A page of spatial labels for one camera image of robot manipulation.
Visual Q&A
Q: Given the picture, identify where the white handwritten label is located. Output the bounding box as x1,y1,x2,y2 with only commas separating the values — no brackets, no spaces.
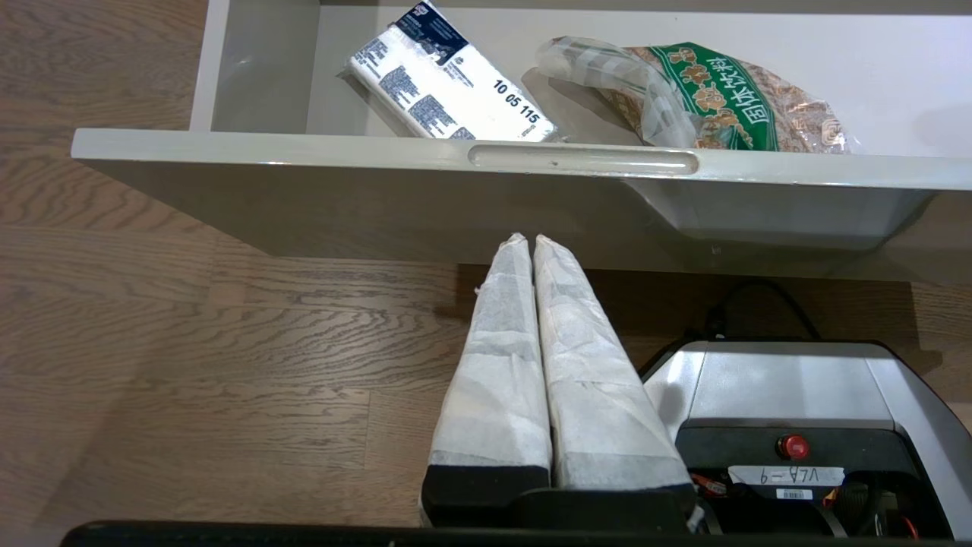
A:
727,465,846,488

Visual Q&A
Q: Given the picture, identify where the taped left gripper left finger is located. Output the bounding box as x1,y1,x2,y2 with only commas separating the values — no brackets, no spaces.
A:
428,233,553,468

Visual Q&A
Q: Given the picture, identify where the black base cable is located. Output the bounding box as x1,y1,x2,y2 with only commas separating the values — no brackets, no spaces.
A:
699,278,822,343

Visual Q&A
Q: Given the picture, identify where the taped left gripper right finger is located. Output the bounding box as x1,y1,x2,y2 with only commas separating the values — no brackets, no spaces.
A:
534,234,693,491

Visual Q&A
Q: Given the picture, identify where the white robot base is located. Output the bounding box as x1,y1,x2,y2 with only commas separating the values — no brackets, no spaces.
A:
640,338,972,542

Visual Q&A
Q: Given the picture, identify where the white cabinet drawer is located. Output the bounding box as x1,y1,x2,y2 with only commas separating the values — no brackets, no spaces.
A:
71,0,972,265

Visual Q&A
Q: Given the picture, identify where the white blue tissue pack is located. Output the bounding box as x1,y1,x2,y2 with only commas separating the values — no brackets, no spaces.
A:
344,0,566,144

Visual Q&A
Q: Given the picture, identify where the green label snack bag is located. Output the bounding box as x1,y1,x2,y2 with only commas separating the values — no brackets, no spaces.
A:
530,35,855,155

